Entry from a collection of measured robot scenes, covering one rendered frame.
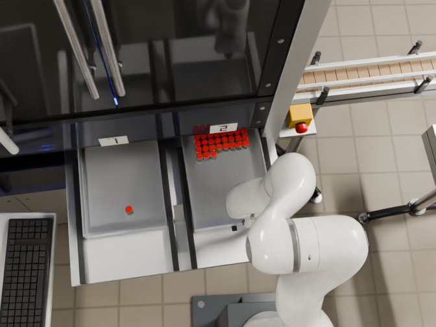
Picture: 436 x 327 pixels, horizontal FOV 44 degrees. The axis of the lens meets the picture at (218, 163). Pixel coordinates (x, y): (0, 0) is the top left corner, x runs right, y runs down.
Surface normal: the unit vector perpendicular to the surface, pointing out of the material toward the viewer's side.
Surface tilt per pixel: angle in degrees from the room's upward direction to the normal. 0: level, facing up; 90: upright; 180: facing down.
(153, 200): 0
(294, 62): 90
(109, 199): 0
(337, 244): 15
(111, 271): 0
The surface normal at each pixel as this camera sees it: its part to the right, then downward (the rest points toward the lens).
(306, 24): 0.15, 0.94
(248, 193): -0.63, -0.12
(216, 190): 0.04, -0.33
